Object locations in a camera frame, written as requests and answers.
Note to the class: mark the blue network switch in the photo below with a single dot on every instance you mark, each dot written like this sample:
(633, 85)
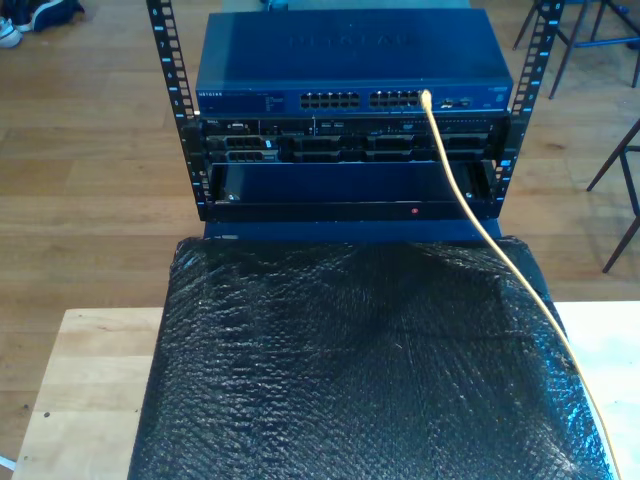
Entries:
(350, 50)

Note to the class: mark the dark blue base panel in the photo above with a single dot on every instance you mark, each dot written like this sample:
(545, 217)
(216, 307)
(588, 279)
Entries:
(350, 232)

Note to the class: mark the black rack server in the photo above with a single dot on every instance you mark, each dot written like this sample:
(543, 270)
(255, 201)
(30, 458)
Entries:
(350, 142)

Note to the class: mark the white flat strip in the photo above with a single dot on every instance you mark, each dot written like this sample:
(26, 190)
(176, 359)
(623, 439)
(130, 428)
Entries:
(6, 462)

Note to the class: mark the black bubble wrap mat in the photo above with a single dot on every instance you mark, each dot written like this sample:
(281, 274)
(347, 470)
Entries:
(325, 400)

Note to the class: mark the dark metal chair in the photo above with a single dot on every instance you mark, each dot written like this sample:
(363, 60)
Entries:
(610, 161)

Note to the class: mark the dark blue shoe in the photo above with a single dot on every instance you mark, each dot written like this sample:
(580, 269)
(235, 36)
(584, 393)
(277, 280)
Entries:
(50, 12)

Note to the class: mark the white shoe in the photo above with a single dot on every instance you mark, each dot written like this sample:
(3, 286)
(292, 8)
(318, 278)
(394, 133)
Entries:
(7, 32)

